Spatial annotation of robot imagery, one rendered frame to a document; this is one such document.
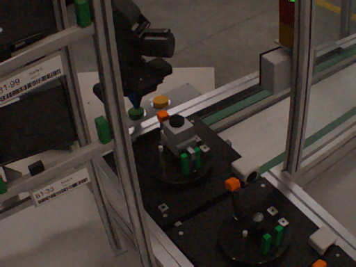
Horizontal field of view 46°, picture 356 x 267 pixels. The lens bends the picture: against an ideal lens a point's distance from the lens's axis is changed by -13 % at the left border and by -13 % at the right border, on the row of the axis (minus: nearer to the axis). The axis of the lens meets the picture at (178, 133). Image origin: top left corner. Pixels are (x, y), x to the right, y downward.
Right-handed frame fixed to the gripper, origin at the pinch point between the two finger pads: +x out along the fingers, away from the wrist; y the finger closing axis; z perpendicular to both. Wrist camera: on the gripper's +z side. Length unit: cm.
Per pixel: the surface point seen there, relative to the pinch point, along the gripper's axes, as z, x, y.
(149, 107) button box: -0.9, 5.5, 3.7
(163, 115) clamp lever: 16.9, -5.9, -2.0
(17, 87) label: 43, -42, -33
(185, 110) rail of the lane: 5.0, 6.1, 10.3
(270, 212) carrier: 45.1, 1.5, 2.6
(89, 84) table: -35.2, 15.3, 0.6
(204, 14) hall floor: -191, 100, 155
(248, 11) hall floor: -176, 101, 189
